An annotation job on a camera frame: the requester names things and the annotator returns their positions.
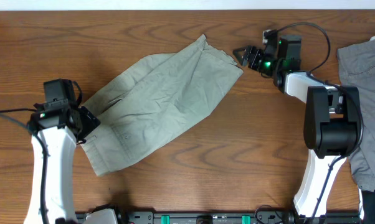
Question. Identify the dark garment at edge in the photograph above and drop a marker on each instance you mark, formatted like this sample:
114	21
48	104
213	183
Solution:
368	206

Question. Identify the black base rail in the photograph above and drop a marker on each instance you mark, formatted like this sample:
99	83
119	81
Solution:
212	217

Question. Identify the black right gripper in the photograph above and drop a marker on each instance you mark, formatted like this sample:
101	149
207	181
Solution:
251	64

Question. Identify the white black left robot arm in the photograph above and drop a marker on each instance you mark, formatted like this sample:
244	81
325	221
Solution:
58	126

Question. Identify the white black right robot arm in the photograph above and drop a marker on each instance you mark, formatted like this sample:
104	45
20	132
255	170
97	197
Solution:
333	125

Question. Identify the grey shorts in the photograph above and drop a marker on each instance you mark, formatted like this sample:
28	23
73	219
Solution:
357	68

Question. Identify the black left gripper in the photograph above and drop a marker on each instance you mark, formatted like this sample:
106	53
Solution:
90	120

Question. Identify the khaki green shorts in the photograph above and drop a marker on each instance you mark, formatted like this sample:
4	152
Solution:
154	101

